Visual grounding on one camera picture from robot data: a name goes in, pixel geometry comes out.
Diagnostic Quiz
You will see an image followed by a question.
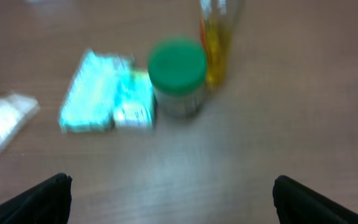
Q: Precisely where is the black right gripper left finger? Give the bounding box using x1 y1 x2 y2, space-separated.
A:
0 173 73 224

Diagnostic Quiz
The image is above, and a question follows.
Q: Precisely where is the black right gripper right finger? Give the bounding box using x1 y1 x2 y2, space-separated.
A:
272 175 358 224

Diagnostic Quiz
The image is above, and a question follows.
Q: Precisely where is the brown snack bag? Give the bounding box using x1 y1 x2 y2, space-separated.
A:
0 93 39 153

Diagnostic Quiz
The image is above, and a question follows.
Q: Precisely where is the teal tissue pack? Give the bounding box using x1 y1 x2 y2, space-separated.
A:
58 49 135 133

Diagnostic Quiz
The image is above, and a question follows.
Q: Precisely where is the small teal gum pack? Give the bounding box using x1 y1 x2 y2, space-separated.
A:
113 69 155 129

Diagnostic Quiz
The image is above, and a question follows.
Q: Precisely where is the green lid white jar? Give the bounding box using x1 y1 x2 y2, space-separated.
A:
147 37 208 118

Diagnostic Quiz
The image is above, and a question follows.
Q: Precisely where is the yellow oil bottle silver cap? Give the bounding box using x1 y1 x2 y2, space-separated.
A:
199 0 245 90

